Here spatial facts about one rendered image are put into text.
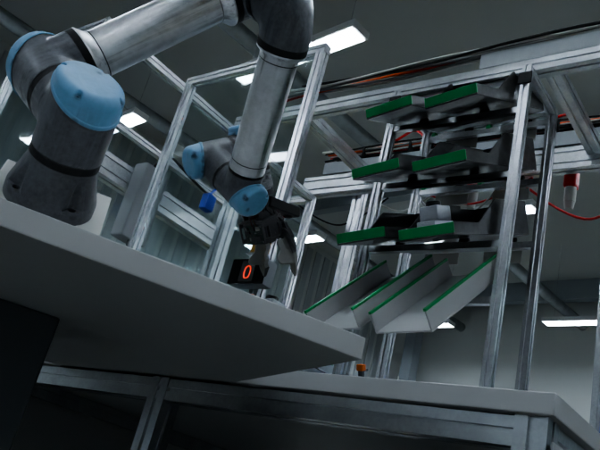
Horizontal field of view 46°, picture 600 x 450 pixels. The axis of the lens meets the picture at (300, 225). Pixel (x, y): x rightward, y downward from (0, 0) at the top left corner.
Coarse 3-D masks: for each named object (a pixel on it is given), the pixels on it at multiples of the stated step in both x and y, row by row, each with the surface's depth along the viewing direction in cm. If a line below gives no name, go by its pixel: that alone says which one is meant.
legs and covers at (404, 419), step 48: (48, 384) 158; (96, 384) 148; (144, 384) 140; (192, 384) 132; (48, 432) 200; (96, 432) 213; (144, 432) 134; (384, 432) 109; (432, 432) 101; (480, 432) 97; (528, 432) 94
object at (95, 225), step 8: (8, 160) 126; (8, 168) 124; (0, 176) 120; (0, 184) 118; (0, 192) 116; (96, 200) 128; (104, 200) 130; (96, 208) 126; (104, 208) 127; (96, 216) 124; (104, 216) 125; (88, 224) 120; (96, 224) 121; (96, 232) 119
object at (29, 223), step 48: (0, 240) 78; (48, 240) 75; (96, 240) 77; (0, 288) 100; (48, 288) 93; (96, 288) 87; (144, 288) 82; (192, 288) 81; (96, 336) 116; (144, 336) 107; (192, 336) 99; (240, 336) 92; (288, 336) 86; (336, 336) 88
